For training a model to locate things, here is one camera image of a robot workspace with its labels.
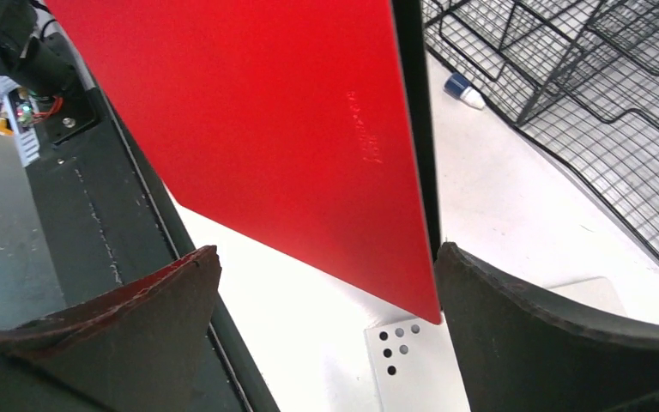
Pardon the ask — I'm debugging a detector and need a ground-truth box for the small blue white cap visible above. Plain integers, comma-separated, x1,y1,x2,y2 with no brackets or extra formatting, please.
444,72,486,110

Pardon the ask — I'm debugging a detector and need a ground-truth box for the black wire mesh organizer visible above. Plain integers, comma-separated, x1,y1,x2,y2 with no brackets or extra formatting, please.
421,1,659,263

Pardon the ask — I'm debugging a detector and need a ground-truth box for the grey notebook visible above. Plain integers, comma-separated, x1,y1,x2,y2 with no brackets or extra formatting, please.
364,277,629,412

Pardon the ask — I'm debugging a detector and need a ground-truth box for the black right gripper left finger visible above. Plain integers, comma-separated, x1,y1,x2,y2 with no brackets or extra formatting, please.
0,246,221,411

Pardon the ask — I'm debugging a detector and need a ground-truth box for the red notebook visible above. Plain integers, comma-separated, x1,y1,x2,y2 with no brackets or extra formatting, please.
49,1,441,324

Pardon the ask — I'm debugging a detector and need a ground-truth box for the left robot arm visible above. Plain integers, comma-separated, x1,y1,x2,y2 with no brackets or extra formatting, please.
0,1,79,98

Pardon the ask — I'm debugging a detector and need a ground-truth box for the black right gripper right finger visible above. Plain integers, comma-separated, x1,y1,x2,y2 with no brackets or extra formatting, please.
435,242,659,411

